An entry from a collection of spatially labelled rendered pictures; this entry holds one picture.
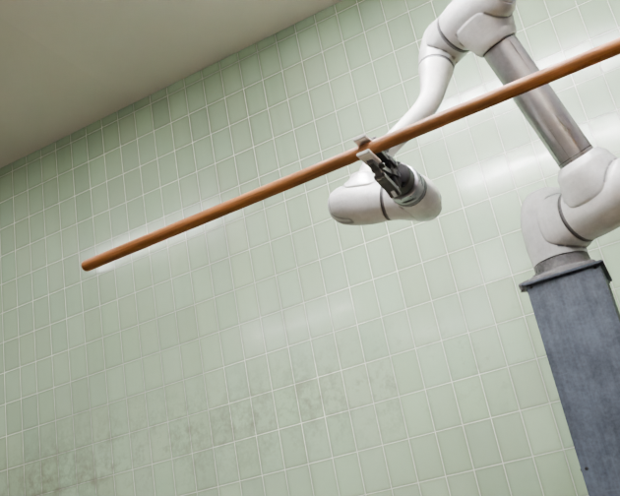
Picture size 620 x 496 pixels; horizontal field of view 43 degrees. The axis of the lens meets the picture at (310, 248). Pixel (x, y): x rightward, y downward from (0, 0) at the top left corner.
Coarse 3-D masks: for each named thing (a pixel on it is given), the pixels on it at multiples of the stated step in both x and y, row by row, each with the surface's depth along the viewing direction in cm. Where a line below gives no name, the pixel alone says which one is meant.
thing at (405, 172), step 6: (390, 162) 180; (402, 162) 184; (390, 168) 179; (396, 168) 183; (402, 168) 183; (408, 168) 183; (402, 174) 183; (408, 174) 182; (396, 180) 179; (402, 180) 183; (408, 180) 182; (402, 186) 182; (408, 186) 183; (402, 192) 184
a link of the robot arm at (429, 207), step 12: (384, 192) 196; (432, 192) 192; (384, 204) 196; (396, 204) 194; (420, 204) 191; (432, 204) 193; (396, 216) 197; (408, 216) 195; (420, 216) 195; (432, 216) 198
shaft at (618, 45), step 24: (600, 48) 150; (552, 72) 153; (480, 96) 159; (504, 96) 157; (432, 120) 162; (456, 120) 162; (384, 144) 167; (312, 168) 173; (336, 168) 172; (264, 192) 178; (192, 216) 185; (216, 216) 183; (144, 240) 190; (96, 264) 196
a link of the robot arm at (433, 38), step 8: (432, 24) 224; (424, 32) 229; (432, 32) 221; (440, 32) 219; (424, 40) 226; (432, 40) 221; (440, 40) 219; (448, 40) 218; (424, 48) 223; (432, 48) 221; (440, 48) 220; (448, 48) 220; (456, 48) 219; (424, 56) 222; (448, 56) 220; (456, 56) 222; (464, 56) 224
